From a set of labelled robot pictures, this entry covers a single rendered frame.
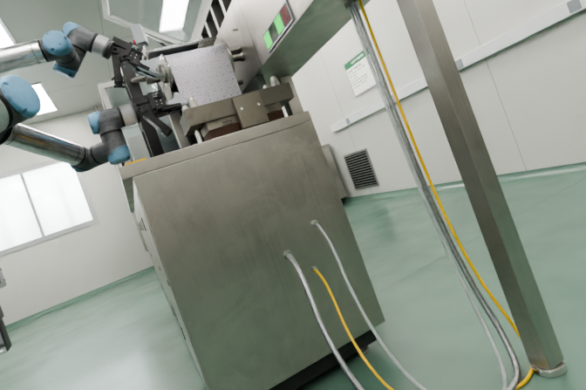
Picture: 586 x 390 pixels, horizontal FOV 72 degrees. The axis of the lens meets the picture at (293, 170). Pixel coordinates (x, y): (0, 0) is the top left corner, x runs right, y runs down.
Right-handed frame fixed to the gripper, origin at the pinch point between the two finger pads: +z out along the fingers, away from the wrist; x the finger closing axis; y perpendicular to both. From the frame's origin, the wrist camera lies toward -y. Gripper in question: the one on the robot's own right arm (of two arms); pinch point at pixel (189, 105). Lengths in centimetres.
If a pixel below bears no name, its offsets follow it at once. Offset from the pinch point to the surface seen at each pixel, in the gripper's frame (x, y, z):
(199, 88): -0.3, 5.2, 5.8
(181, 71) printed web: -0.2, 13.4, 1.7
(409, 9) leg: -74, -9, 46
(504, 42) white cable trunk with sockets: 60, 0, 258
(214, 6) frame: 24, 48, 32
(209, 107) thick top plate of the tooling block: -19.9, -7.6, 1.9
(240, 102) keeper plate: -21.9, -9.1, 12.2
